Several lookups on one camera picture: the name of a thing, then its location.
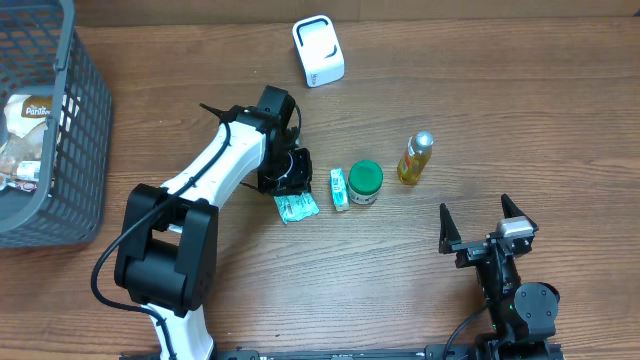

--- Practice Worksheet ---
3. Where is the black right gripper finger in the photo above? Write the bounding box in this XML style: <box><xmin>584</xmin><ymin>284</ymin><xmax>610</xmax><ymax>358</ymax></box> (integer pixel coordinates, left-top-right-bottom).
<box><xmin>438</xmin><ymin>203</ymin><xmax>462</xmax><ymax>254</ymax></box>
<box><xmin>501</xmin><ymin>194</ymin><xmax>524</xmax><ymax>219</ymax></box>

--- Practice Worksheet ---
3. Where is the light blue wipes pack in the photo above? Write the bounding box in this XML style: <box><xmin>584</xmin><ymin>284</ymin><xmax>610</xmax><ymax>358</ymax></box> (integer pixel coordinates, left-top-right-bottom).
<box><xmin>274</xmin><ymin>193</ymin><xmax>319</xmax><ymax>224</ymax></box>

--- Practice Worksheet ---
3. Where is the teal tissue pack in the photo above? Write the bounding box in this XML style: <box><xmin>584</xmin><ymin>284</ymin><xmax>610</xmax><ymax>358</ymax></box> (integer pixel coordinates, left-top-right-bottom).
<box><xmin>330</xmin><ymin>168</ymin><xmax>350</xmax><ymax>212</ymax></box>

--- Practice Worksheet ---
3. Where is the green lid jar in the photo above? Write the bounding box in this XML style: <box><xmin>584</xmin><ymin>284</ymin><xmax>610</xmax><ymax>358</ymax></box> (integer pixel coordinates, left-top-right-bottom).
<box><xmin>348</xmin><ymin>160</ymin><xmax>384</xmax><ymax>205</ymax></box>

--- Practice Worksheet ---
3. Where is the yellow bottle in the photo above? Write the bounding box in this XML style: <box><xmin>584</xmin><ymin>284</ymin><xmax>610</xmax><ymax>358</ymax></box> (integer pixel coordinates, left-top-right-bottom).
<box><xmin>397</xmin><ymin>131</ymin><xmax>434</xmax><ymax>185</ymax></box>

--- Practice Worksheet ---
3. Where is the brown snack packet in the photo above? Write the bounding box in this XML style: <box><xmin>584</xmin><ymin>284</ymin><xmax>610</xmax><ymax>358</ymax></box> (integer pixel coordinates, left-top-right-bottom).
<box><xmin>1</xmin><ymin>94</ymin><xmax>52</xmax><ymax>193</ymax></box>

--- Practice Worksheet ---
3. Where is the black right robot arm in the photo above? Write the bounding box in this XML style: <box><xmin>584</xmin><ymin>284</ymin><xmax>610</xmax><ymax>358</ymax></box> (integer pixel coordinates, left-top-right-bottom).
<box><xmin>431</xmin><ymin>194</ymin><xmax>564</xmax><ymax>360</ymax></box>

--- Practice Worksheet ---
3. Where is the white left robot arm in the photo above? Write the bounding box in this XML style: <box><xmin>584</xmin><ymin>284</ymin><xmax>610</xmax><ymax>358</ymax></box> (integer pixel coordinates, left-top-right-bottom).
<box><xmin>114</xmin><ymin>86</ymin><xmax>312</xmax><ymax>359</ymax></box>

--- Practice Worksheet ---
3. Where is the white barcode scanner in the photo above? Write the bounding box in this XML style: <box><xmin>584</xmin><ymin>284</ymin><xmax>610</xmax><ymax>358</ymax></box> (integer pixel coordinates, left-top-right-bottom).
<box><xmin>292</xmin><ymin>15</ymin><xmax>345</xmax><ymax>88</ymax></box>

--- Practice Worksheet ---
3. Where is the dark grey plastic basket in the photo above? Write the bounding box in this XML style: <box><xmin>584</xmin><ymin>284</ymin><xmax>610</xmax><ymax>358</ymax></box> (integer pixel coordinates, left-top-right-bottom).
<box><xmin>1</xmin><ymin>0</ymin><xmax>113</xmax><ymax>248</ymax></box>

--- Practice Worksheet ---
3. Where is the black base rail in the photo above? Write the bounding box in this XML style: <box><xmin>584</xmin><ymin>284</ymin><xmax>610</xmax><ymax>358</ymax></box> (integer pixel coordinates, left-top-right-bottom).
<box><xmin>119</xmin><ymin>345</ymin><xmax>565</xmax><ymax>360</ymax></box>

